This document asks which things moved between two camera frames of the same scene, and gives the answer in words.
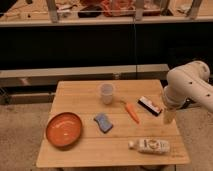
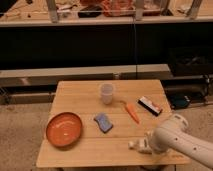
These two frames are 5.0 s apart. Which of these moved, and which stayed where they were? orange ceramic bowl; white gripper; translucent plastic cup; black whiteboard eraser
Moved: white gripper
Stayed: translucent plastic cup; black whiteboard eraser; orange ceramic bowl
